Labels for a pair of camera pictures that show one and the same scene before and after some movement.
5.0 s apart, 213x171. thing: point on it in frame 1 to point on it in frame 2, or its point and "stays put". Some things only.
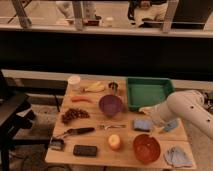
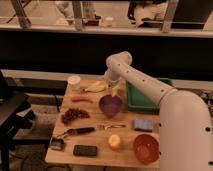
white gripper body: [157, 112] to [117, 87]
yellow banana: [97, 87] stays put
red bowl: [146, 149] stays put
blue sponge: [143, 125] stays put
